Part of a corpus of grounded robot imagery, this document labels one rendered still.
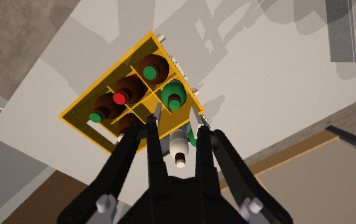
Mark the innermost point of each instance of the brown bottle with red cap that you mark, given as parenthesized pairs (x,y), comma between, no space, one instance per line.
(129,90)

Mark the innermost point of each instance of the cream-white bottle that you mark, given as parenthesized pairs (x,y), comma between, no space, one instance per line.
(179,147)

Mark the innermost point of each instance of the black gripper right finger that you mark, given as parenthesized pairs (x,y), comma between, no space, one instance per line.
(255,204)

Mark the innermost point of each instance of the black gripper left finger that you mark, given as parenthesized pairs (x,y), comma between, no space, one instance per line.
(96,204)

